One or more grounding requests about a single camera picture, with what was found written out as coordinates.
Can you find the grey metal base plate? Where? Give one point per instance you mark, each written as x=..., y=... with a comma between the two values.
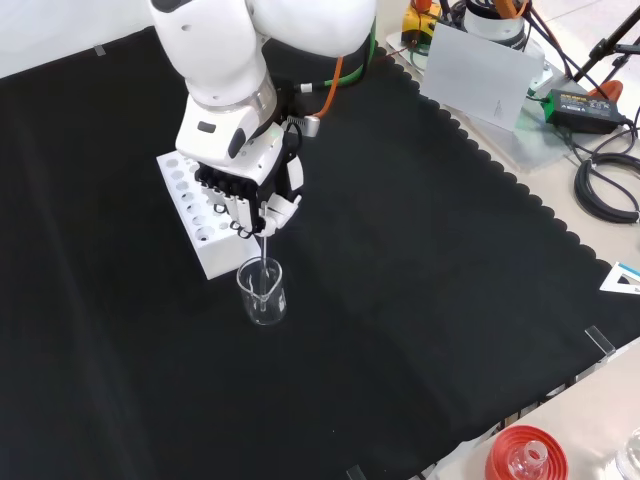
x=540, y=150

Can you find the white triangle ruler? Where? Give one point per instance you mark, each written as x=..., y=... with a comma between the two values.
x=612, y=285

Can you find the black tripod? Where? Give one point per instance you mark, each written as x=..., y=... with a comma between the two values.
x=605, y=47

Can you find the pale board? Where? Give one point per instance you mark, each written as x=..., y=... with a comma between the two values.
x=475, y=75

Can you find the black power adapter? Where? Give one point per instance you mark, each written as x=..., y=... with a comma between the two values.
x=582, y=110

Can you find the clear glass beaker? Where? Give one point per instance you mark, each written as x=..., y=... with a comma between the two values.
x=250, y=300

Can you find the white test tube rack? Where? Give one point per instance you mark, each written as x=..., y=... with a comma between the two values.
x=220, y=255

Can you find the black bench cloth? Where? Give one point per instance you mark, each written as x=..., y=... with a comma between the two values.
x=400, y=300

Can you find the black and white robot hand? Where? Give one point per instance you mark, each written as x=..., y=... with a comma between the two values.
x=270, y=165

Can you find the orange clamp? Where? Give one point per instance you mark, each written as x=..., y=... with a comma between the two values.
x=610, y=90

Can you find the clear glass rod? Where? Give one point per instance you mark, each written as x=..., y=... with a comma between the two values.
x=264, y=250

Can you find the clear round-bottom flask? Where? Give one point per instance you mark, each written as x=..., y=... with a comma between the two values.
x=527, y=460

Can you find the clear glassware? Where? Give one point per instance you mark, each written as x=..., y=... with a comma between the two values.
x=630, y=450

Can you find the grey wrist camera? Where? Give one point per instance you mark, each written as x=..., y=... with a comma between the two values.
x=306, y=125

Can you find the yellow stop button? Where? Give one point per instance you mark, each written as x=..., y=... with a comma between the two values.
x=420, y=25

